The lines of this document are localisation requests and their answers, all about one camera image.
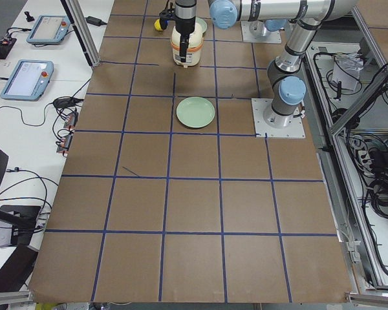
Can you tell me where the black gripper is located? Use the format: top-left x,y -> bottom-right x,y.
175,17 -> 195,68

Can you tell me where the green plate near arm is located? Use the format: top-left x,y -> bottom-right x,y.
196,17 -> 208,34
176,97 -> 215,129

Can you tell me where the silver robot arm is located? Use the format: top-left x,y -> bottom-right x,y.
249,19 -> 288,37
208,1 -> 357,129

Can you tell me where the yellow toy potato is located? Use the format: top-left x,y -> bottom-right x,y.
154,19 -> 164,32

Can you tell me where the black power adapter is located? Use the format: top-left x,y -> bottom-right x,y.
85,16 -> 107,26

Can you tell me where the upper blue teach pendant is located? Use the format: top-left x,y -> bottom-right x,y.
27,15 -> 70,45

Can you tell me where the blue teach pendant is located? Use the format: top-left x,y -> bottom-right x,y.
0,59 -> 54,101
27,15 -> 70,45

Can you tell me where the lower blue teach pendant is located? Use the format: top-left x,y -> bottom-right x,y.
0,59 -> 54,101

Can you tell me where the black monitor stand base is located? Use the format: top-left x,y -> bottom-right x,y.
0,205 -> 41,248

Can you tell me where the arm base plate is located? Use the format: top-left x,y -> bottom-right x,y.
241,21 -> 283,44
252,98 -> 306,139

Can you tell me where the aluminium frame post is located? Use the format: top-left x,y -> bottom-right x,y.
60,0 -> 101,68

